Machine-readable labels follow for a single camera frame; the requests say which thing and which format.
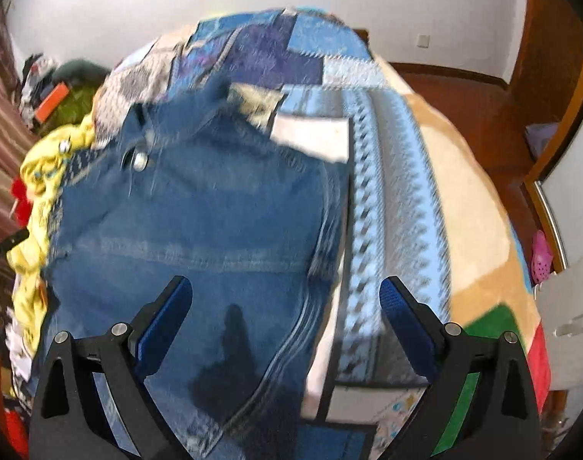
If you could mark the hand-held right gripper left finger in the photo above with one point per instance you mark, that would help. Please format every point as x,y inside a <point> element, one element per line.
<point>164,326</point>

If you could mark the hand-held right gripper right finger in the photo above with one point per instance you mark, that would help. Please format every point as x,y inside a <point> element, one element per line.
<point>406,326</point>

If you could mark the blue denim jeans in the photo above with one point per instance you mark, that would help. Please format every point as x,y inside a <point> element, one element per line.
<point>200,230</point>

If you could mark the beige fleece blanket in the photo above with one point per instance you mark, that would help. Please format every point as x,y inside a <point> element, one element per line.
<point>468,230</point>

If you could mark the pink clog shoe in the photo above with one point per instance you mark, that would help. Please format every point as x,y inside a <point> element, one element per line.
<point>541,256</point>

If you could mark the white plastic chair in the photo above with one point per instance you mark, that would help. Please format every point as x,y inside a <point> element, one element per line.
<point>571,316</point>

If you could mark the yellow garment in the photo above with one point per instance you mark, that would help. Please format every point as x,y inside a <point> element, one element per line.
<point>37,211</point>

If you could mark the red cloth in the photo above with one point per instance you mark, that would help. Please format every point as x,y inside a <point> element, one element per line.
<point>21,201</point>

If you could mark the blue patchwork blanket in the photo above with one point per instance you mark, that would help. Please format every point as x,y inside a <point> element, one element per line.
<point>330,120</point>

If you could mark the purple cloth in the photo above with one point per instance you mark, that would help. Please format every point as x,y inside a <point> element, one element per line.
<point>543,136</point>

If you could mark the striped curtain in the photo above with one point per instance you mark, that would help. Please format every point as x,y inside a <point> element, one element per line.
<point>4,153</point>

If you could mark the orange box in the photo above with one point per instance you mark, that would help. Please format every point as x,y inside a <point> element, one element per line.
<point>52,100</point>

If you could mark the dark green cloth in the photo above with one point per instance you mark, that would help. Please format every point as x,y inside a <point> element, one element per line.
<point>81,72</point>

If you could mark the brown wooden door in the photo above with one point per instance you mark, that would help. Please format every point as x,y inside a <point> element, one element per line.
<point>545,67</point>

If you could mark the white wall socket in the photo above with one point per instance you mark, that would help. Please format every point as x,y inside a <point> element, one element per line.
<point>422,40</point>

